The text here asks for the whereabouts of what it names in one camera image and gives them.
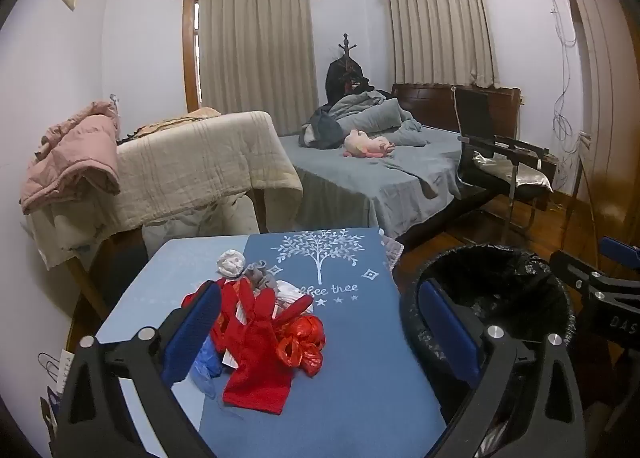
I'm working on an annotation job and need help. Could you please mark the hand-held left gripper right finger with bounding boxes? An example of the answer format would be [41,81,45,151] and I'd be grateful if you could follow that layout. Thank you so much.
[417,278,586,458]

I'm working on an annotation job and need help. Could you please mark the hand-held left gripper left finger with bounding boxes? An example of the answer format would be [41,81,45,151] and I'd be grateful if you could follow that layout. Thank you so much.
[52,281,223,458]

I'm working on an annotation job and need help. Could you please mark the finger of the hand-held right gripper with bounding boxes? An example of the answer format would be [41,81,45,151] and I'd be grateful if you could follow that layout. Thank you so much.
[550,251,608,300]
[600,235,640,265]

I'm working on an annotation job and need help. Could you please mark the black lined trash bin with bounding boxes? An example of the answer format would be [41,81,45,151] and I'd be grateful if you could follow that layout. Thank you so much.
[399,244,577,424]

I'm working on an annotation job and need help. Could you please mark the cream paper ball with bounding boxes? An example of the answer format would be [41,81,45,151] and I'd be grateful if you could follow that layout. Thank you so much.
[216,249,246,279]

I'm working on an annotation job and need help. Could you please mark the white tissue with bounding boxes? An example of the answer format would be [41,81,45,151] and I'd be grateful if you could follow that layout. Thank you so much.
[272,281,315,316]

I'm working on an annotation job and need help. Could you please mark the blue plastic bag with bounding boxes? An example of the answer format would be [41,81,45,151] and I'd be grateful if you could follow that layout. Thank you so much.
[189,335,223,399]

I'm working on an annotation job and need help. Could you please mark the red fabric glove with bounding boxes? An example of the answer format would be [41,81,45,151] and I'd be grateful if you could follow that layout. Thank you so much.
[181,279,313,416]

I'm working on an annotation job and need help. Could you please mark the grey crumpled cloth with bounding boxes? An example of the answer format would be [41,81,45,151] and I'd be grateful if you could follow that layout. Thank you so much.
[243,261,278,291]

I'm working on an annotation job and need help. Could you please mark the grey quilted pad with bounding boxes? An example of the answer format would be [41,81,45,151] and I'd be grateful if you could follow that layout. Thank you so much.
[381,235,404,270]

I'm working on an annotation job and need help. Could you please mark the blue tree-print table cover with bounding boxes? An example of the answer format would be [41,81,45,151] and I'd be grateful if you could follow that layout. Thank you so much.
[95,227,448,458]

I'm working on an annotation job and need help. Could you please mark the pale grey pillow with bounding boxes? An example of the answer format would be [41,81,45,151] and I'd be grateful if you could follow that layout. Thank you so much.
[142,191,261,261]

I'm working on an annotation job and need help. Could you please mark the red plastic bag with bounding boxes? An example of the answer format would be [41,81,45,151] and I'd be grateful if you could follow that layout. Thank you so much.
[276,314,327,378]

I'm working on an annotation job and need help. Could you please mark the silver cushion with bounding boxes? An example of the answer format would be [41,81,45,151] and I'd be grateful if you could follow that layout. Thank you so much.
[471,151,553,193]

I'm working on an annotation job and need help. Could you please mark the white paper bag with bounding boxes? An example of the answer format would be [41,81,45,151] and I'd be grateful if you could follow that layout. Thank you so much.
[39,348,76,439]

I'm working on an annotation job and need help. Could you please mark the white floral quilt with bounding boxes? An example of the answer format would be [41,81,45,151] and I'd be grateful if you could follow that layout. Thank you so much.
[27,188,146,271]

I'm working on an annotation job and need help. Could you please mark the wooden wardrobe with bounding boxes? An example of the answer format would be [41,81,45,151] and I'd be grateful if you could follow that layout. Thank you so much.
[560,0,640,259]

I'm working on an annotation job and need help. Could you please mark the beige blanket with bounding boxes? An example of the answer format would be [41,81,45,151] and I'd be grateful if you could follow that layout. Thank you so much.
[112,111,304,239]

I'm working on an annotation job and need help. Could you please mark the bed with grey sheet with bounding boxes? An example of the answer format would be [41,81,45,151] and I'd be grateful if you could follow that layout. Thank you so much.
[277,123,463,245]

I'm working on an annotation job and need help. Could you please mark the black office chair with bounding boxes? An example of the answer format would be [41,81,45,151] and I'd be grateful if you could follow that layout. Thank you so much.
[452,86,558,244]

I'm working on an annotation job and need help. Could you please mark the pink plush toy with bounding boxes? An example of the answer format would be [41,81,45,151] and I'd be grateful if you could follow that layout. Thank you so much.
[342,129,396,159]

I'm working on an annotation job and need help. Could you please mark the brown patterned cloth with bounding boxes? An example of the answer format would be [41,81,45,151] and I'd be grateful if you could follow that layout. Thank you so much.
[117,107,222,143]

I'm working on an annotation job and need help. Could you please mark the pink padded jacket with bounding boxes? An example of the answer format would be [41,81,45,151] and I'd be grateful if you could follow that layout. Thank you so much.
[20,99,122,215]

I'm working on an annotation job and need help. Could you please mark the dark wooden headboard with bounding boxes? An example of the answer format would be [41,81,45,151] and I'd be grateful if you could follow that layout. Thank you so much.
[390,83,522,139]

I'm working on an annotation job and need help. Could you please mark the grey duvet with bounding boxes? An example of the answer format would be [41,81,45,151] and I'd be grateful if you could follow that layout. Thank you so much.
[300,91,428,149]

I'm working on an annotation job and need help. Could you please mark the dark grey garment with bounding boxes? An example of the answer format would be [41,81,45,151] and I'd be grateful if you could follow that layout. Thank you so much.
[299,113,346,150]

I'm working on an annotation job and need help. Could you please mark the black coat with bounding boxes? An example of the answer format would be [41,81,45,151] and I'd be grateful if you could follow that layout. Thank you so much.
[326,58,376,104]

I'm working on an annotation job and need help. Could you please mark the narrow beige curtain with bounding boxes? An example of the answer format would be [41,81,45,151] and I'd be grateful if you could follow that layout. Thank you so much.
[389,0,501,89]

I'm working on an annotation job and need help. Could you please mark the wide beige curtain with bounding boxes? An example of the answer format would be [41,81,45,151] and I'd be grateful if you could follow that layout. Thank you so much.
[197,0,321,136]

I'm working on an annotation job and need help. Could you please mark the wooden coat rack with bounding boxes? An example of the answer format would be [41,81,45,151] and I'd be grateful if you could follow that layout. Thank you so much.
[335,33,358,89]

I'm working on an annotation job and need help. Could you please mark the wooden furniture frame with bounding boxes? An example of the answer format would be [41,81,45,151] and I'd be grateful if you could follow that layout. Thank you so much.
[65,188,268,334]

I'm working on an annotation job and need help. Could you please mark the hanging wall cables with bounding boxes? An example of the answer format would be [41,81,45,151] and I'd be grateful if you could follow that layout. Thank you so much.
[545,0,583,179]

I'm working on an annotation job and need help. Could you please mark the wooden window frame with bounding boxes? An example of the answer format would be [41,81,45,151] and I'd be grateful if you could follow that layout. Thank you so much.
[182,0,202,114]

